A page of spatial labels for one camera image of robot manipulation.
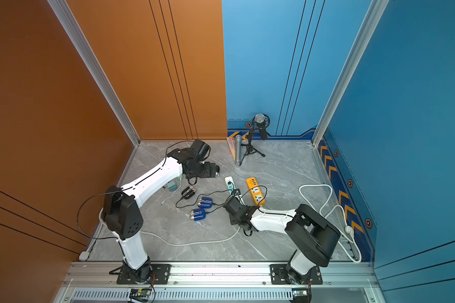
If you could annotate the black electric shaver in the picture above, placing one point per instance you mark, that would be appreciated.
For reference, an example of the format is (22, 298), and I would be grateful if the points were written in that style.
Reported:
(188, 192)

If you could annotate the blue electric shaver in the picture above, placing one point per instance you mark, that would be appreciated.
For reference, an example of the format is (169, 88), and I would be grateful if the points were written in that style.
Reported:
(205, 202)
(198, 214)

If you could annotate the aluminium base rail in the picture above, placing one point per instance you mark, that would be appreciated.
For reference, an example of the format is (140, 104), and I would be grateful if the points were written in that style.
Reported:
(225, 281)

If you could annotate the yellow power strip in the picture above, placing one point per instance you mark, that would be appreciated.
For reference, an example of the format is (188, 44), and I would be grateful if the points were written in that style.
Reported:
(256, 192)

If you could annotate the teal USB charger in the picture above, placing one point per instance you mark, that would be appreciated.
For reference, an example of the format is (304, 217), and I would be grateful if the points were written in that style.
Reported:
(172, 186)

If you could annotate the white power strip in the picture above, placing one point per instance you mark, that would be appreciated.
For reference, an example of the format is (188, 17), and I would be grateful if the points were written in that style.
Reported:
(232, 189)

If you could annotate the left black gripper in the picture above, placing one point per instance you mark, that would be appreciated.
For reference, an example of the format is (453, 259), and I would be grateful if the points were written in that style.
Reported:
(210, 171)

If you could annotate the grey handheld microphone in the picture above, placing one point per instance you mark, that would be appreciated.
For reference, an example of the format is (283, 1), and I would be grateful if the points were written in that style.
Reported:
(238, 146)

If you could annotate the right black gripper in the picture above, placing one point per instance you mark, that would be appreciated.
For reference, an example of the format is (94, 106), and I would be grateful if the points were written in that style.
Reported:
(232, 221)

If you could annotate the black microphone on tripod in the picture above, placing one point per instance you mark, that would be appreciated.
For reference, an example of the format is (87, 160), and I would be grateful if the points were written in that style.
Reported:
(260, 122)

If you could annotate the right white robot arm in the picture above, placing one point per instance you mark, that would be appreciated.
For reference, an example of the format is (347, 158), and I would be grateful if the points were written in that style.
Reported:
(314, 236)

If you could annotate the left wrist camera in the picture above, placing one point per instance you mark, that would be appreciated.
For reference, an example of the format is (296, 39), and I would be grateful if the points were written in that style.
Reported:
(200, 150)

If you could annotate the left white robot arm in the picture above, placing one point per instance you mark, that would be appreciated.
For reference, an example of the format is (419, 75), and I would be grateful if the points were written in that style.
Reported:
(122, 205)

